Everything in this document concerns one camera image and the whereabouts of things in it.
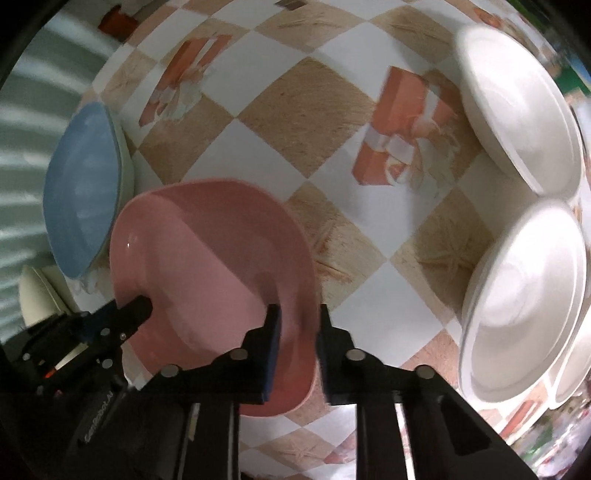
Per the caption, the small white bowl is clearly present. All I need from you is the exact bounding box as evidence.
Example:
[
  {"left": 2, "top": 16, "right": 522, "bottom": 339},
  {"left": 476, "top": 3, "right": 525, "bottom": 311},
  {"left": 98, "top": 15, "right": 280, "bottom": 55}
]
[
  {"left": 549, "top": 318, "right": 591, "bottom": 409},
  {"left": 459, "top": 198, "right": 588, "bottom": 403}
]

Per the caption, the orange box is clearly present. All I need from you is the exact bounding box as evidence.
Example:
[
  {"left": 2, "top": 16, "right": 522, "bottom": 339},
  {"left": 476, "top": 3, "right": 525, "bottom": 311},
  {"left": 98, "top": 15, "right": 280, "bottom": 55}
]
[{"left": 98, "top": 4, "right": 139, "bottom": 35}]

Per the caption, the blue plate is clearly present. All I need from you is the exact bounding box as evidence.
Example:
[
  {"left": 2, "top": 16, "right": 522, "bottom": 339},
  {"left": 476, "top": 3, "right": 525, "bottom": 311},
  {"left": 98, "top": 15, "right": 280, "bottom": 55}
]
[{"left": 44, "top": 102, "right": 136, "bottom": 280}]

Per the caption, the grey pleated curtain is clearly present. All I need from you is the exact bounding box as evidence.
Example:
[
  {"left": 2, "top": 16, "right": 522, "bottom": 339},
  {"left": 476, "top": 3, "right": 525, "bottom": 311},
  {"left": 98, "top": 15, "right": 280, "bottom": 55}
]
[{"left": 0, "top": 28, "right": 116, "bottom": 342}]

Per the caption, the pink plastic bowl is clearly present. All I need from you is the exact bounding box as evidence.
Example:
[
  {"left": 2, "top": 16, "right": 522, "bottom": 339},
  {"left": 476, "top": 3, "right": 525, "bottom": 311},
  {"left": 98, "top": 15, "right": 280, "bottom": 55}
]
[{"left": 110, "top": 179, "right": 319, "bottom": 418}]

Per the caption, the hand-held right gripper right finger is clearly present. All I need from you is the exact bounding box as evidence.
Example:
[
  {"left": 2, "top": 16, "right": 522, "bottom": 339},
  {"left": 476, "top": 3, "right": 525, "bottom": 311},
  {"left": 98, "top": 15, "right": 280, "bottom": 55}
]
[{"left": 318, "top": 304, "right": 541, "bottom": 480}]

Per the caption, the large white bowl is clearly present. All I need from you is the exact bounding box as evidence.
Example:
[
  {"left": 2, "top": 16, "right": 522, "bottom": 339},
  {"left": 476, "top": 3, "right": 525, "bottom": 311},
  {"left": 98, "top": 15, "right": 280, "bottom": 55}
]
[{"left": 455, "top": 25, "right": 583, "bottom": 199}]

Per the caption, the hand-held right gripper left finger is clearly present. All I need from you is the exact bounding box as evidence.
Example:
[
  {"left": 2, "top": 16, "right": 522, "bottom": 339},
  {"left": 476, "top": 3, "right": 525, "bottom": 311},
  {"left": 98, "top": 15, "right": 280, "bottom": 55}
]
[{"left": 139, "top": 304, "right": 283, "bottom": 480}]

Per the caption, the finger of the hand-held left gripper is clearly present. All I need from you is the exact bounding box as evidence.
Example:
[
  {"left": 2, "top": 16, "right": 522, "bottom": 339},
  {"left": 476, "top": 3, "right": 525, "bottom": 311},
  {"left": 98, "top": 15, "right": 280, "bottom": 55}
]
[
  {"left": 21, "top": 313, "right": 100, "bottom": 365},
  {"left": 99, "top": 295, "right": 154, "bottom": 344}
]

